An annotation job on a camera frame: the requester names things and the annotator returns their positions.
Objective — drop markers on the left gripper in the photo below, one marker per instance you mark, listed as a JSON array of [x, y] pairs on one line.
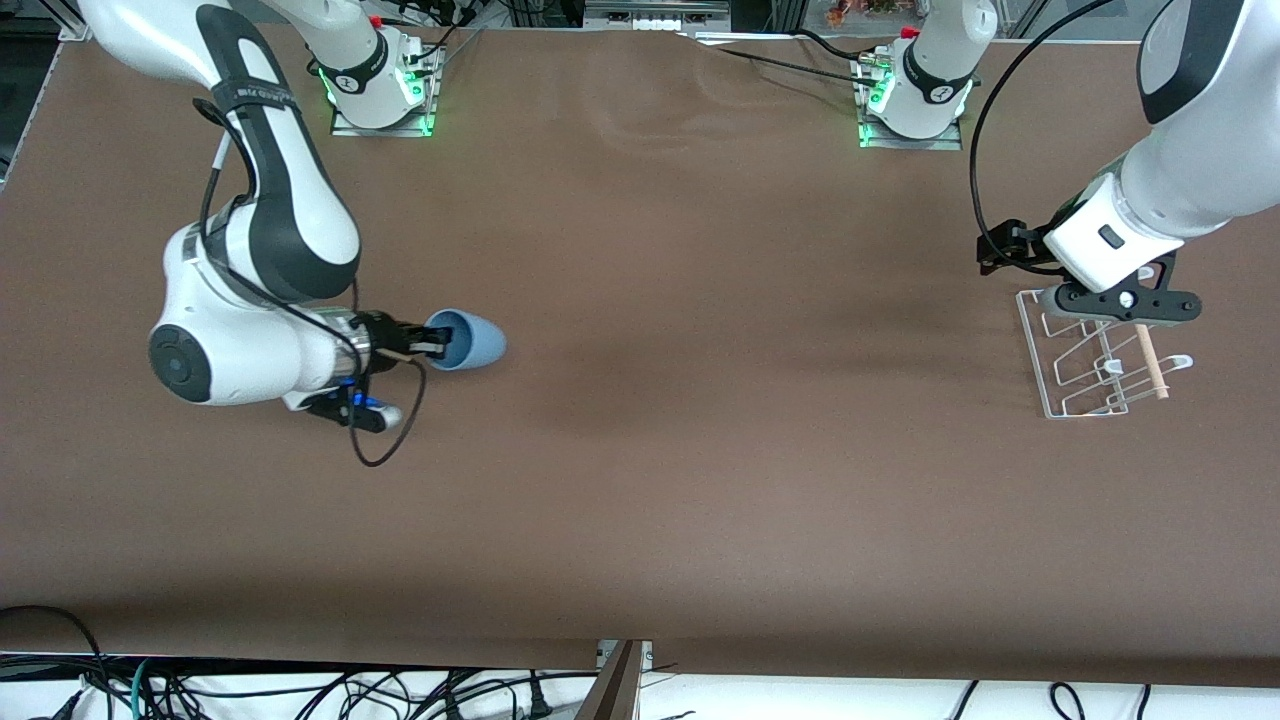
[[1014, 246]]

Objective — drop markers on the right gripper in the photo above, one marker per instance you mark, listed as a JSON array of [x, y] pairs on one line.
[[385, 333]]

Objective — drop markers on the blue plastic cup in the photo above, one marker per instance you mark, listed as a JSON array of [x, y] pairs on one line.
[[480, 342]]

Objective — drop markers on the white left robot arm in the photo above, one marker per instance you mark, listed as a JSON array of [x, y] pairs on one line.
[[1190, 170]]

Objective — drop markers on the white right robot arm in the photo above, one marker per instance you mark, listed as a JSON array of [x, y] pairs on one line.
[[290, 200]]

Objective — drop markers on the brown table cover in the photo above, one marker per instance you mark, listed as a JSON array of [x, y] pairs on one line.
[[640, 500]]

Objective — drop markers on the brown table support beam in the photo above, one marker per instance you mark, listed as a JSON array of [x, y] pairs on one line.
[[612, 690]]

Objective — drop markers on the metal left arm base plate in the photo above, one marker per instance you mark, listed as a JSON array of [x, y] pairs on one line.
[[945, 142]]

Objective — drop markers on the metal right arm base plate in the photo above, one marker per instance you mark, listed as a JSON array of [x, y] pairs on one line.
[[345, 125]]

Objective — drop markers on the aluminium frame with sockets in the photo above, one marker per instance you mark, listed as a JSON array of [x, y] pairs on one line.
[[655, 12]]

